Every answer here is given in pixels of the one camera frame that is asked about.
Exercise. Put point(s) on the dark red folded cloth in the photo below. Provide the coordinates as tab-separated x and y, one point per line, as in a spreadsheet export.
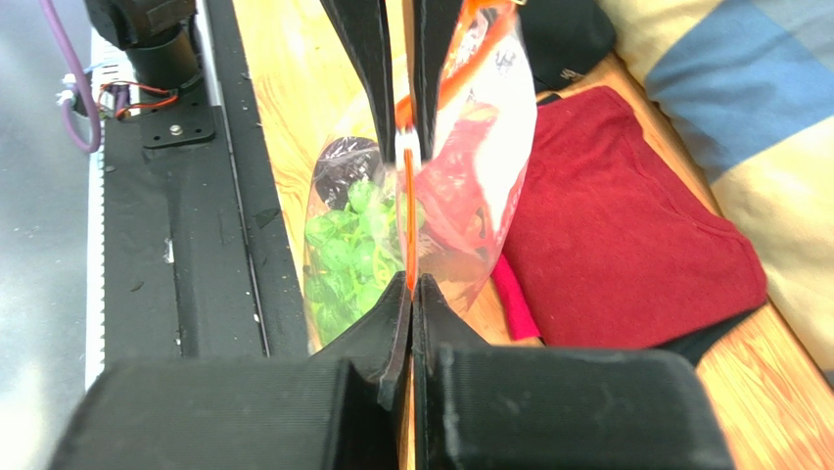
610	248

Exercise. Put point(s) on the black cap with letter R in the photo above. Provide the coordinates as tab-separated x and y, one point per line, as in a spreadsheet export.
564	40

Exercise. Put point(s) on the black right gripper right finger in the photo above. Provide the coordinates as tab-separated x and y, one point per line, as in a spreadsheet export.
479	406

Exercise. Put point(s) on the green grape bunch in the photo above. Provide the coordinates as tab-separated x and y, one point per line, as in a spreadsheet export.
351	253

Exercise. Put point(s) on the clear zip bag orange zipper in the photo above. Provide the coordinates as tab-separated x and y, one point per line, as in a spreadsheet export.
488	64

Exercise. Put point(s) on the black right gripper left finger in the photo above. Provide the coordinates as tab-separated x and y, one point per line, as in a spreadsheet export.
338	409

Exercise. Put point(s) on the aluminium frame rail base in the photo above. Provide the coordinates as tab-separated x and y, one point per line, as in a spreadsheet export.
44	193

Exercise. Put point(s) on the blue beige checkered pillow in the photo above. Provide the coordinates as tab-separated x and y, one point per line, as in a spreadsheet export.
748	86

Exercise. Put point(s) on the dark purple date fruit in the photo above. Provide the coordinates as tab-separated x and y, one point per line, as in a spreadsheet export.
343	162

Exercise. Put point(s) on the black folded cloth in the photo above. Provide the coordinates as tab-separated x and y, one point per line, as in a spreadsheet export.
693	346

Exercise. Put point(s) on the red apple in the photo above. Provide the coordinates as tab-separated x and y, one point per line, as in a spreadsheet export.
452	198

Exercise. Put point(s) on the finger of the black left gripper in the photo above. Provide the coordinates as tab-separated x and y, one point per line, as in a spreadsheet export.
362	27
433	23

